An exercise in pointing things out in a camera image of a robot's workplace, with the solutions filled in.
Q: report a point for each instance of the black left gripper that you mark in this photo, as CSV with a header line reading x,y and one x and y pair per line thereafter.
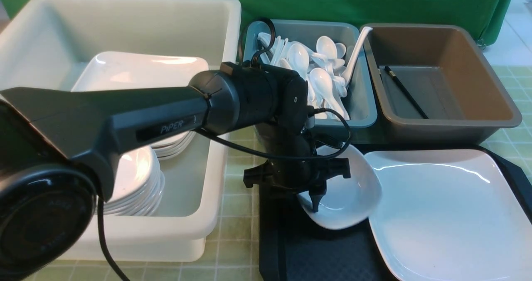
x,y
296,176

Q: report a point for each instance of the white small bowl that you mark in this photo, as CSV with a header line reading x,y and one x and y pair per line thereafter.
x,y
348,201

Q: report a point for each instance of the white square rice plate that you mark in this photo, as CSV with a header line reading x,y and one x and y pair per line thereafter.
x,y
449,215

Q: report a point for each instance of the black chopstick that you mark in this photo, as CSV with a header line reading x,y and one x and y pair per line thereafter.
x,y
405,92

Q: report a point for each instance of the white soup spoon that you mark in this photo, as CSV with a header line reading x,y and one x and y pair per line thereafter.
x,y
299,59

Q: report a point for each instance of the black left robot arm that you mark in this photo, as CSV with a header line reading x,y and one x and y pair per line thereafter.
x,y
60,149

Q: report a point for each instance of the black serving tray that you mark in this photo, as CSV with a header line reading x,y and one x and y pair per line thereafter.
x,y
292,247

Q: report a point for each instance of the teal plastic bin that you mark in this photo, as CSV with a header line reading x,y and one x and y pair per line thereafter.
x,y
359,102

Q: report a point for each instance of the green checkered tablecloth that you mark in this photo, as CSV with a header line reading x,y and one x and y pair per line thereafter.
x,y
231,250

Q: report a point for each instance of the white ladle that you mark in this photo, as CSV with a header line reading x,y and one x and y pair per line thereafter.
x,y
349,68

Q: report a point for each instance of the pile of white spoons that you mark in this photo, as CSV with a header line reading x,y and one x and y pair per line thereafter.
x,y
326,87

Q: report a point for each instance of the brown plastic bin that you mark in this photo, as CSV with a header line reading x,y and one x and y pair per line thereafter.
x,y
448,76

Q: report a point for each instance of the stack of white small bowls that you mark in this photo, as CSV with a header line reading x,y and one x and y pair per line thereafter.
x,y
138,186

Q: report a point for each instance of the stack of white square plates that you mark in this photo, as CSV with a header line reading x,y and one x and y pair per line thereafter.
x,y
125,70

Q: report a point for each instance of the large white plastic tub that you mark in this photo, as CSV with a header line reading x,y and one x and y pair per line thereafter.
x,y
49,43

